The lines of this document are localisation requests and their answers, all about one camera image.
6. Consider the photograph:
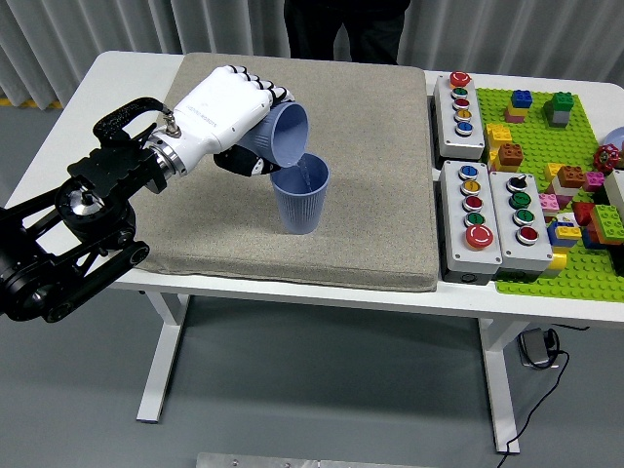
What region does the black floor cable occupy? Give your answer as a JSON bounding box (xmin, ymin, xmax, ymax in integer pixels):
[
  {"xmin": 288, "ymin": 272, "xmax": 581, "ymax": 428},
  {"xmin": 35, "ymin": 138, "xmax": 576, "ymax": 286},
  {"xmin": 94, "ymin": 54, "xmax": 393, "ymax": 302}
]
[{"xmin": 496, "ymin": 335, "xmax": 570, "ymax": 457}]

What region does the grey-brown cushion mat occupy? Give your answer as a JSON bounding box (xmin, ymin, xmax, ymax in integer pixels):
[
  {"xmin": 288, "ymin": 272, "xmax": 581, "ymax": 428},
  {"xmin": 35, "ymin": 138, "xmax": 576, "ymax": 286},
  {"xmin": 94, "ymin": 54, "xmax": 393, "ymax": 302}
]
[{"xmin": 103, "ymin": 52, "xmax": 440, "ymax": 293}]

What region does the grey curtain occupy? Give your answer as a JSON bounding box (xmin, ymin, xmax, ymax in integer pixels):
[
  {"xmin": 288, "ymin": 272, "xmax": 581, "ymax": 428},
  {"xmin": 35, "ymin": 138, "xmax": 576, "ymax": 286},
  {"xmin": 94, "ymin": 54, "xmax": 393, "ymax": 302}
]
[{"xmin": 0, "ymin": 0, "xmax": 624, "ymax": 111}]

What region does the green building block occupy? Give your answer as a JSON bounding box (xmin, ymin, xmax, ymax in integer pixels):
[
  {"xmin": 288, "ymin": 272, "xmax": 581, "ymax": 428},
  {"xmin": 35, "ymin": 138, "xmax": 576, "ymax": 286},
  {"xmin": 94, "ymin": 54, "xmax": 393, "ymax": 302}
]
[{"xmin": 588, "ymin": 204, "xmax": 624, "ymax": 245}]

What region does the green grey block stack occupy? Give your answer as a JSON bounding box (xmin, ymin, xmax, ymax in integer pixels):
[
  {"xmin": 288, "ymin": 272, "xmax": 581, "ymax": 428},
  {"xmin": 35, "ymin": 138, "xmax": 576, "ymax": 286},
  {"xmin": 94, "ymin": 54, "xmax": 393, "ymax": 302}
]
[{"xmin": 544, "ymin": 92, "xmax": 576, "ymax": 129}]

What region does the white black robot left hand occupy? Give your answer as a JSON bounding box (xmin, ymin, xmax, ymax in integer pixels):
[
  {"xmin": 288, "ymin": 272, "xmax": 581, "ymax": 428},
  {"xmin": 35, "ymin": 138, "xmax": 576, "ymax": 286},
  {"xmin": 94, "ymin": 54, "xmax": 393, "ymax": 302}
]
[{"xmin": 164, "ymin": 64, "xmax": 297, "ymax": 177}]

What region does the grey power adapter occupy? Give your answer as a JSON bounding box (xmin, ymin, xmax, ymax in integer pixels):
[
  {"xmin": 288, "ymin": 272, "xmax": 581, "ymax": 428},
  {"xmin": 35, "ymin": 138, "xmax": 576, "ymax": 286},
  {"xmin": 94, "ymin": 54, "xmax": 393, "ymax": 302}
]
[{"xmin": 517, "ymin": 327, "xmax": 560, "ymax": 370}]

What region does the red valve handwheel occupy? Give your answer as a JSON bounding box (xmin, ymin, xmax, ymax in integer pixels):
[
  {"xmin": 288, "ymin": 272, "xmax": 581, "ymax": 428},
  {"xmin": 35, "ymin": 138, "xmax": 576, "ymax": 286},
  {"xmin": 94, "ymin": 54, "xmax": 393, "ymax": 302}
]
[{"xmin": 593, "ymin": 144, "xmax": 621, "ymax": 173}]

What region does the brown building block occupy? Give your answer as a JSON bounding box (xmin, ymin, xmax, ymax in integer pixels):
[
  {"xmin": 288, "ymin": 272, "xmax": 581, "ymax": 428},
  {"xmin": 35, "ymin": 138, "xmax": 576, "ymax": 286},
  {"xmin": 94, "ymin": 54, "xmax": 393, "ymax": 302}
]
[
  {"xmin": 557, "ymin": 165, "xmax": 588, "ymax": 189},
  {"xmin": 496, "ymin": 143, "xmax": 526, "ymax": 172}
]

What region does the grey selector switch control box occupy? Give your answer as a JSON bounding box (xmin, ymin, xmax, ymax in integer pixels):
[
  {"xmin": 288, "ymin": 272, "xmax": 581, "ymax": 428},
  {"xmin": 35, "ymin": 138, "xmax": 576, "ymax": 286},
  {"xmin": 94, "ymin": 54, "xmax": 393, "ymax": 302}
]
[{"xmin": 487, "ymin": 170, "xmax": 555, "ymax": 282}]

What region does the lilac bowl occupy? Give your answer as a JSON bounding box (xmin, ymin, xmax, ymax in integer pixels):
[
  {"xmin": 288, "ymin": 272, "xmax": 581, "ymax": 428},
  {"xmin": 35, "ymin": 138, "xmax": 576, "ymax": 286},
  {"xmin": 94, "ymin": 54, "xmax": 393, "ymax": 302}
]
[{"xmin": 603, "ymin": 125, "xmax": 624, "ymax": 157}]

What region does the red building block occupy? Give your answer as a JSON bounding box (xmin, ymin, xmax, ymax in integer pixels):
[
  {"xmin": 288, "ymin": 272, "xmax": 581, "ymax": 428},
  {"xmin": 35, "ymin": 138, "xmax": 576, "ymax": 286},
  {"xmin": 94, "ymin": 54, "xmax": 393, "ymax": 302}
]
[{"xmin": 572, "ymin": 201, "xmax": 597, "ymax": 226}]

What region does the grey five-button control box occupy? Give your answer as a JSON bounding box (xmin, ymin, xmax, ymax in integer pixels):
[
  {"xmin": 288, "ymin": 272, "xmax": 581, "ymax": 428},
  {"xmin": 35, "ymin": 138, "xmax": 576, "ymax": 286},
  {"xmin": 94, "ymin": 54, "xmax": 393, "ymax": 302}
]
[
  {"xmin": 438, "ymin": 159, "xmax": 503, "ymax": 286},
  {"xmin": 432, "ymin": 71, "xmax": 487, "ymax": 161}
]

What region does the white table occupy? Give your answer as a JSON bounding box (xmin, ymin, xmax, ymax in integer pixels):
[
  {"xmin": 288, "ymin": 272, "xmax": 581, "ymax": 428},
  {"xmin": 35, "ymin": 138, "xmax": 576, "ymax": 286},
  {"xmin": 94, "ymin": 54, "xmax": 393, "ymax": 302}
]
[{"xmin": 0, "ymin": 51, "xmax": 624, "ymax": 454}]

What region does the blue yellow pink block stack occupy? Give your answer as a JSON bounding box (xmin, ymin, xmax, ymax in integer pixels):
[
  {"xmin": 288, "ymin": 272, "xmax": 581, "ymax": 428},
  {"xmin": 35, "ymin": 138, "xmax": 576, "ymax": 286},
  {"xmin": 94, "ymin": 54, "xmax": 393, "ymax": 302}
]
[{"xmin": 504, "ymin": 90, "xmax": 534, "ymax": 124}]

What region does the green building-block baseplate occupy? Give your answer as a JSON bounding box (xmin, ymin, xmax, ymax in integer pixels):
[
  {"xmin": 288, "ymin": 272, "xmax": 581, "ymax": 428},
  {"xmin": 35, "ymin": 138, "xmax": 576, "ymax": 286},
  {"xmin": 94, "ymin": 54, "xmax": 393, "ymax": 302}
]
[{"xmin": 475, "ymin": 87, "xmax": 624, "ymax": 304}]

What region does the yellow black floor tape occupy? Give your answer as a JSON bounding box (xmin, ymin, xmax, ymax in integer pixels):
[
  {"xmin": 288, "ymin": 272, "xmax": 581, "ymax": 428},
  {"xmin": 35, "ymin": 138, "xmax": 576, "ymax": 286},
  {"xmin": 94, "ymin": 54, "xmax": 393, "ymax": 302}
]
[{"xmin": 0, "ymin": 97, "xmax": 67, "ymax": 109}]

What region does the white building block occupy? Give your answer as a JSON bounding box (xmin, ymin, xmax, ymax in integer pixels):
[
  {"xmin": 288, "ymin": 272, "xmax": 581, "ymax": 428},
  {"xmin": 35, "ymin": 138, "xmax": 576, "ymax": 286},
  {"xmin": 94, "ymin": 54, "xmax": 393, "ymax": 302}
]
[{"xmin": 550, "ymin": 180, "xmax": 584, "ymax": 199}]

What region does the white box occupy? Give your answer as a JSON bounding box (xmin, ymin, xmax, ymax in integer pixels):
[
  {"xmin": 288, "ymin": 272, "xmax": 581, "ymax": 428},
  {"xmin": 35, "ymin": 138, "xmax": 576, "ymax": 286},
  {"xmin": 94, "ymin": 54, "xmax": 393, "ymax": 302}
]
[{"xmin": 603, "ymin": 169, "xmax": 624, "ymax": 220}]

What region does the blue ribbed plastic cup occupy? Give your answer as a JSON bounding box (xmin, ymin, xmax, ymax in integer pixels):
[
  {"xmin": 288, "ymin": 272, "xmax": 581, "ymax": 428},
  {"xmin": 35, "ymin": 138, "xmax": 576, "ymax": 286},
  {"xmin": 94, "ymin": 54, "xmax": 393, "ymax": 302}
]
[
  {"xmin": 237, "ymin": 100, "xmax": 310, "ymax": 170},
  {"xmin": 270, "ymin": 153, "xmax": 332, "ymax": 236}
]

